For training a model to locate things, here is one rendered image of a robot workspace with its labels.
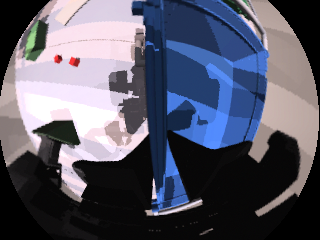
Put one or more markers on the blue plastic tray with grey wire bar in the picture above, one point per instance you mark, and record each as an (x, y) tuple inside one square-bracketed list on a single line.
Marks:
[(205, 80)]

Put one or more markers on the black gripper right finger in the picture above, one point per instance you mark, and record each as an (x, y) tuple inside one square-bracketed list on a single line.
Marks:
[(197, 165)]

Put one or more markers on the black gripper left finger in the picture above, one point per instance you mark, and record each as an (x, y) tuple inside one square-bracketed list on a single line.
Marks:
[(134, 172)]

